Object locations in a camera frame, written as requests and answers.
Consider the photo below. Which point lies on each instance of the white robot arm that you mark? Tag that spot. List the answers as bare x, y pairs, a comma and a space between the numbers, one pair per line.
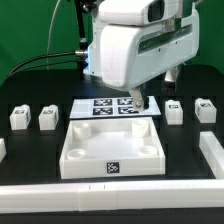
92, 53

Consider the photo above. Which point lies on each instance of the black pole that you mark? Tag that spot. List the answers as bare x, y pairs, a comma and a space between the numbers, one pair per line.
81, 7

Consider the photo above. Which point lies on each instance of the white marker sheet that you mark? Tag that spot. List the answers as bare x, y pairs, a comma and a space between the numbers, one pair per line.
110, 107

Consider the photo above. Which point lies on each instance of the white fence rail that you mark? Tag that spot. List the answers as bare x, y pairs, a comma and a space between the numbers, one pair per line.
213, 153
112, 196

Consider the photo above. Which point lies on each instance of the white square table top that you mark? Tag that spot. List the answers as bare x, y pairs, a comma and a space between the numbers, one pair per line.
111, 148

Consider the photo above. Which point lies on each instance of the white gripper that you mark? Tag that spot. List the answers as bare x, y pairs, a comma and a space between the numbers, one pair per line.
131, 56

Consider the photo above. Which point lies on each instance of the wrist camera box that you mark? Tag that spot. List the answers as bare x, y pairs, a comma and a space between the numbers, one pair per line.
138, 12

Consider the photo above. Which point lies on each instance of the white front fence rail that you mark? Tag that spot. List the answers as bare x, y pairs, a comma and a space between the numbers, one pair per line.
112, 196

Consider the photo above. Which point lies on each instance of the white right fence rail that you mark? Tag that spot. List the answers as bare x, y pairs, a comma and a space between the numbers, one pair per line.
213, 153

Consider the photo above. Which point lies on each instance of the white left fence piece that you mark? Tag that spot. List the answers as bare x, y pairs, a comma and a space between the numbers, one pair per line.
2, 149

